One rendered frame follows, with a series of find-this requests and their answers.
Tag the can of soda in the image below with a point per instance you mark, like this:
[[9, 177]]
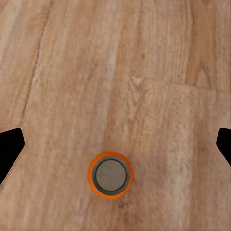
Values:
[[110, 175]]

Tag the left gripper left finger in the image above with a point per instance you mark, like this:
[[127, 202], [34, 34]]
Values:
[[11, 144]]

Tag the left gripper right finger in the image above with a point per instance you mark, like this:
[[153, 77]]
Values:
[[224, 143]]

